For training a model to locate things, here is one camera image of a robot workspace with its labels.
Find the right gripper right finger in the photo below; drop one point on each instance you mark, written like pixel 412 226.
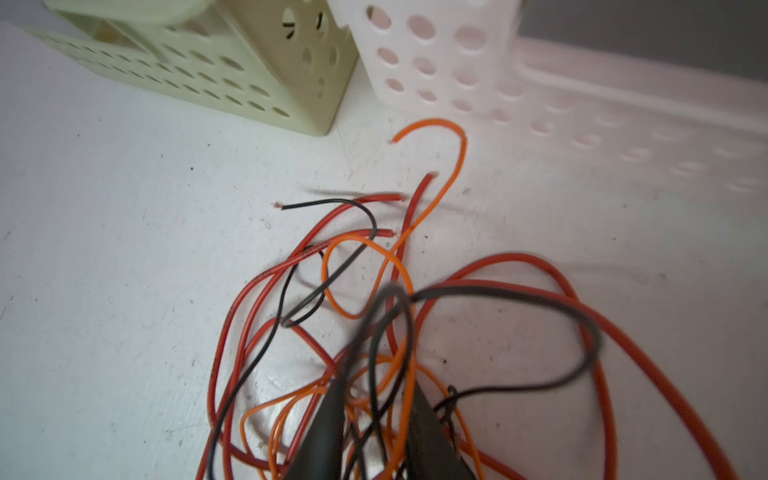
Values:
pixel 429 453

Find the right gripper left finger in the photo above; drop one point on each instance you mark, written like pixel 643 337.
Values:
pixel 320 455

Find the white plastic basket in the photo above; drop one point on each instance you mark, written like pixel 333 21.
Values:
pixel 673 93

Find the left green plastic basket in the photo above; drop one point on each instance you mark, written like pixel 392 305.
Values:
pixel 282 63

